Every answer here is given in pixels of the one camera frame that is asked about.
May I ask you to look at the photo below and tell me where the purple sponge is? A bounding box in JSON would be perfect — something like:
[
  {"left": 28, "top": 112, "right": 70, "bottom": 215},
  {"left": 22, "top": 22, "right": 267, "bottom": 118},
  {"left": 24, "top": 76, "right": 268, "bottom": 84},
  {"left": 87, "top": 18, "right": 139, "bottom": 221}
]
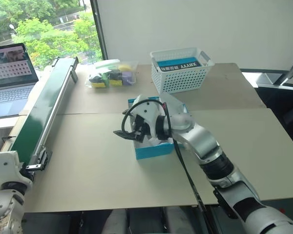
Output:
[{"left": 121, "top": 70, "right": 134, "bottom": 86}]

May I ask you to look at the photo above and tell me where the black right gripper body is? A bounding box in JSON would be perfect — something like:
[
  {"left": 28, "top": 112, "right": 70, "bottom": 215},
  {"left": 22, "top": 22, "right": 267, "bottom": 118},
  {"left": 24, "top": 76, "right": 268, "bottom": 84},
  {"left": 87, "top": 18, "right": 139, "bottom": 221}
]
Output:
[{"left": 132, "top": 114, "right": 152, "bottom": 144}]

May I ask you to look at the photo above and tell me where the grey open laptop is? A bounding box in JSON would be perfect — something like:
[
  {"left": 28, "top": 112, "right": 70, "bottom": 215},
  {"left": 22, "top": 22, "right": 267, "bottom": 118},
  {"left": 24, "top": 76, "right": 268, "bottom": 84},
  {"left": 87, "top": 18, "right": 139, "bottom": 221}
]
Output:
[{"left": 0, "top": 42, "right": 40, "bottom": 120}]

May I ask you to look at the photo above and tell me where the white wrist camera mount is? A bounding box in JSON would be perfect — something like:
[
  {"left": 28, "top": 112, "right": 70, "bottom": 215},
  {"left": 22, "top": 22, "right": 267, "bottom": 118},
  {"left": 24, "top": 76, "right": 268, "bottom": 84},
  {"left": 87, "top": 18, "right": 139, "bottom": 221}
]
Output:
[
  {"left": 0, "top": 150, "right": 34, "bottom": 189},
  {"left": 130, "top": 99, "right": 165, "bottom": 137}
]

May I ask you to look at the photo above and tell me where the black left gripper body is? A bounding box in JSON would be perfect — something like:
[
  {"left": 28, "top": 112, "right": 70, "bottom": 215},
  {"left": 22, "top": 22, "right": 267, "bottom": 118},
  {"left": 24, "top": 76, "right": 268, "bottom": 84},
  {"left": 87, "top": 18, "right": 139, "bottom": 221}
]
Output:
[{"left": 19, "top": 161, "right": 37, "bottom": 182}]

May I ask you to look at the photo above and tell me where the clear plastic bag of sponges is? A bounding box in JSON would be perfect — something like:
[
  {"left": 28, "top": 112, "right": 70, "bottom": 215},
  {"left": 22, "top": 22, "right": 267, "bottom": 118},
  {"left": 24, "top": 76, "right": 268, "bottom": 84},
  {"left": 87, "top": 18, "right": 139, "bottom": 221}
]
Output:
[{"left": 84, "top": 58, "right": 139, "bottom": 90}]

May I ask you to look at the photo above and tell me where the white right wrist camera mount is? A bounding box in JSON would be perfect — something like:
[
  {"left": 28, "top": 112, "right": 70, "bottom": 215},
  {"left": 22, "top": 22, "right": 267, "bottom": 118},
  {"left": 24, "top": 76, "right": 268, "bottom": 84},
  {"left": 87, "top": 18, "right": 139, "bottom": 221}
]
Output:
[{"left": 130, "top": 99, "right": 165, "bottom": 137}]

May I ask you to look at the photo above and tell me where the black window frame post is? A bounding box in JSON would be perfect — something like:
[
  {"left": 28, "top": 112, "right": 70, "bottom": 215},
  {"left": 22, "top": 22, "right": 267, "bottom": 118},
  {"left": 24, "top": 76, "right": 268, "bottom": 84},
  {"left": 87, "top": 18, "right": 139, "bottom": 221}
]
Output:
[{"left": 89, "top": 0, "right": 108, "bottom": 60}]

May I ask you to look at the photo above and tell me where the white perforated plastic basket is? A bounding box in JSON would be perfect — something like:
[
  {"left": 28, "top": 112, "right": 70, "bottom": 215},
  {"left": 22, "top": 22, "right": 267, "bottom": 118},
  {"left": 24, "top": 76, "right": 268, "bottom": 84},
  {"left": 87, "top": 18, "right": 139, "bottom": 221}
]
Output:
[{"left": 149, "top": 47, "right": 215, "bottom": 95}]

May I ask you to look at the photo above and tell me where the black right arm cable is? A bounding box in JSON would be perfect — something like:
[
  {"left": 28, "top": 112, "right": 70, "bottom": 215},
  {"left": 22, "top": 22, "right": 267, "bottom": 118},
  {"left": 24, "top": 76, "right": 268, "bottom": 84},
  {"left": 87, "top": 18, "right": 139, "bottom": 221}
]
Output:
[{"left": 121, "top": 97, "right": 214, "bottom": 234}]

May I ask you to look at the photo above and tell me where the grey metal stand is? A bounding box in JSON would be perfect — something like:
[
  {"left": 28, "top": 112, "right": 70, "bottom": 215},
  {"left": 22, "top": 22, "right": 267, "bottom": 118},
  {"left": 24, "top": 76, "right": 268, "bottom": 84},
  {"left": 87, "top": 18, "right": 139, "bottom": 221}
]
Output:
[{"left": 239, "top": 50, "right": 293, "bottom": 89}]

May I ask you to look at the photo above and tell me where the blue cardboard shoebox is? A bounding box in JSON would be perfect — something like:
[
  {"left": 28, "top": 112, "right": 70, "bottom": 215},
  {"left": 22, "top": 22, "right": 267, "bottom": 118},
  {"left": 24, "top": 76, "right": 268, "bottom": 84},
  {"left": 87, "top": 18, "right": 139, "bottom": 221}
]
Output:
[{"left": 126, "top": 93, "right": 189, "bottom": 160}]

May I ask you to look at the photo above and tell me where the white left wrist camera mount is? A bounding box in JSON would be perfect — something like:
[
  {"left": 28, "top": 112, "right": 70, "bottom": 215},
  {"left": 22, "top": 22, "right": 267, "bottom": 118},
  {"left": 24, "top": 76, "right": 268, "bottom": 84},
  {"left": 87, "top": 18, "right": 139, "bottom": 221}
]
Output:
[{"left": 0, "top": 150, "right": 34, "bottom": 189}]

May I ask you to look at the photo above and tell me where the white tissue paper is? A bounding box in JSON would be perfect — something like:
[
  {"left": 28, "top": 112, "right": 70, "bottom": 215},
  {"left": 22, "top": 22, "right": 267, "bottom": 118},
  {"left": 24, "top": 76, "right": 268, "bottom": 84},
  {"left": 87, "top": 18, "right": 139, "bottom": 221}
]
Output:
[{"left": 133, "top": 136, "right": 172, "bottom": 148}]

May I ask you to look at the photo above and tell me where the yellow sponge with black pad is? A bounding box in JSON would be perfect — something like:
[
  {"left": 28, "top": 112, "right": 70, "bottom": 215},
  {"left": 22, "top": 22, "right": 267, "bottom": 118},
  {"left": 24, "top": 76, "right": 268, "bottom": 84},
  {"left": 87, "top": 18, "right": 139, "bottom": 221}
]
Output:
[{"left": 89, "top": 76, "right": 110, "bottom": 89}]

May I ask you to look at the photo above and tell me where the green conveyor belt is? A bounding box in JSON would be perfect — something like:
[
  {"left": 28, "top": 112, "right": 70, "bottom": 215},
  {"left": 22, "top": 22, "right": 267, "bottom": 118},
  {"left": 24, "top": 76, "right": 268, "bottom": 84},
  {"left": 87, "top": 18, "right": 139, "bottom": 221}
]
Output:
[{"left": 9, "top": 56, "right": 79, "bottom": 172}]

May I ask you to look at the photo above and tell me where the blue and black printed box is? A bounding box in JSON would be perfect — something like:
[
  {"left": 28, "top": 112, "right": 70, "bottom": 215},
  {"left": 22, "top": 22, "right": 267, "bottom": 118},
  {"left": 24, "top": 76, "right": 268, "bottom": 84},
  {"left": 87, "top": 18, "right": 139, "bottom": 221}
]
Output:
[{"left": 156, "top": 56, "right": 202, "bottom": 72}]

